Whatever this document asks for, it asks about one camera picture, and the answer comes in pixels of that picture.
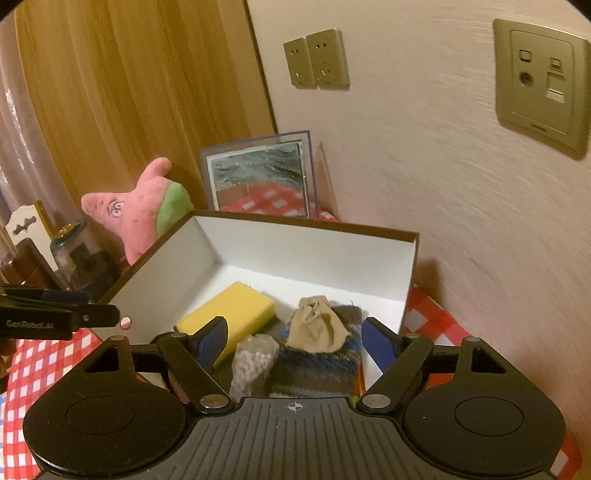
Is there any pink starfish plush toy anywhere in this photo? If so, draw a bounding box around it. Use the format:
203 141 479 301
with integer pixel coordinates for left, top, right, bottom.
81 157 195 267

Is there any clear bag of white beads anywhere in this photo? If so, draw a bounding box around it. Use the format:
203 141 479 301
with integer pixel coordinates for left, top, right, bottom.
228 335 280 403

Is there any white cardboard box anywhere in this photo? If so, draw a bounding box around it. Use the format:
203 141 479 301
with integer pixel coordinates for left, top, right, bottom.
95 209 421 398

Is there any dark brown wooden stand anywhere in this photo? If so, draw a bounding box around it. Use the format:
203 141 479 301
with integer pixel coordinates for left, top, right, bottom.
0 242 58 289

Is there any sheer curtain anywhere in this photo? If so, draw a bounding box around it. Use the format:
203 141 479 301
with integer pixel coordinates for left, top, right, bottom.
0 14 80 271

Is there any striped knitted cloth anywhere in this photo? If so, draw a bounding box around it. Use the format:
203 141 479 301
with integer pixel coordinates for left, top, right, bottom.
268 302 369 398

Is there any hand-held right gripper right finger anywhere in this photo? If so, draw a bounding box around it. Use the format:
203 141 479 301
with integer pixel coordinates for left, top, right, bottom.
355 316 511 414

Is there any white wooden ornament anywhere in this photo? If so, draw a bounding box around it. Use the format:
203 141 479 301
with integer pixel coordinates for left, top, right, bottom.
4 200 59 274

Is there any wooden door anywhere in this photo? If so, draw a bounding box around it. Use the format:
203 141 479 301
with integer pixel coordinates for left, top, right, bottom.
14 0 279 222

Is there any beige sock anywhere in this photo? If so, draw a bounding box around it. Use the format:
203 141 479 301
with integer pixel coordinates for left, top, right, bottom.
283 296 350 354

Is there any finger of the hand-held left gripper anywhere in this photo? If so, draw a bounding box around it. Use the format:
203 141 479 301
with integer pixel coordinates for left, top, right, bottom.
0 298 133 341
0 285 92 305

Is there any clear acrylic picture frame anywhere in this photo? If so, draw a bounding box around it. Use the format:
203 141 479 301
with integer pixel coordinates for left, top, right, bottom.
199 130 341 223

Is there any glass jar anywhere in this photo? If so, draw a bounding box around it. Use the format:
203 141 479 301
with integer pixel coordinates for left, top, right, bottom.
50 220 122 302

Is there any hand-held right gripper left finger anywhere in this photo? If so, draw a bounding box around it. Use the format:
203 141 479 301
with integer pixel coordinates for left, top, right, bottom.
83 316 236 414

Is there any gold wall data panel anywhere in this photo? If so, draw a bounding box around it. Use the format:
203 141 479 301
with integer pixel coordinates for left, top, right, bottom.
492 17 591 160

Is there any yellow sponge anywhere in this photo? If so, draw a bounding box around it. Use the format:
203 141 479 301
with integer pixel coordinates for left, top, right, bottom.
174 281 277 370

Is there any red checkered tablecloth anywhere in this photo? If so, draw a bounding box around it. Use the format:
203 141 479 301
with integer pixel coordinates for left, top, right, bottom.
0 205 583 480

